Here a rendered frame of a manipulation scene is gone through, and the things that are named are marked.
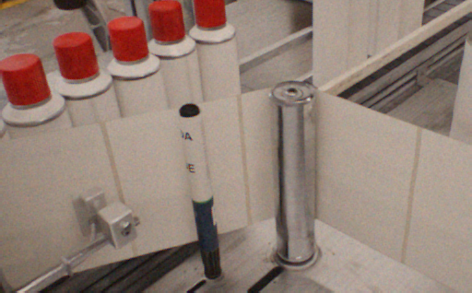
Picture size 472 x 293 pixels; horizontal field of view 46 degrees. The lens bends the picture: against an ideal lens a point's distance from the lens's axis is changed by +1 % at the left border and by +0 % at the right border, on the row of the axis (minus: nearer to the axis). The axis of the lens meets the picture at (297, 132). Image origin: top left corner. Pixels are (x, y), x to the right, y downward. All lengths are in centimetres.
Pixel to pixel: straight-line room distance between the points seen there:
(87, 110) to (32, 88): 6
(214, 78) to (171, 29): 8
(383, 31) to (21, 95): 56
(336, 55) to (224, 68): 22
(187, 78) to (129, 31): 9
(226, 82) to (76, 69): 17
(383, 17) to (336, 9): 14
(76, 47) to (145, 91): 8
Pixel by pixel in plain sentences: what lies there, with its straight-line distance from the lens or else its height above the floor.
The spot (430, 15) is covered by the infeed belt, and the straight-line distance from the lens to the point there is 110.
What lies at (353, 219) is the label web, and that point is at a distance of 51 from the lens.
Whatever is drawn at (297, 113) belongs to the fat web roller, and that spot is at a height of 106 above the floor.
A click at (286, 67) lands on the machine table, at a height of 83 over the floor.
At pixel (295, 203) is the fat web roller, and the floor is 96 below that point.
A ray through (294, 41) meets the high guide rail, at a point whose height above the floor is 96.
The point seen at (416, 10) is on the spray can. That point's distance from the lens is 93.
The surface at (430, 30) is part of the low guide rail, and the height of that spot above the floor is 91.
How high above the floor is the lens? 129
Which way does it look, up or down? 34 degrees down
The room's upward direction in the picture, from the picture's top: 1 degrees counter-clockwise
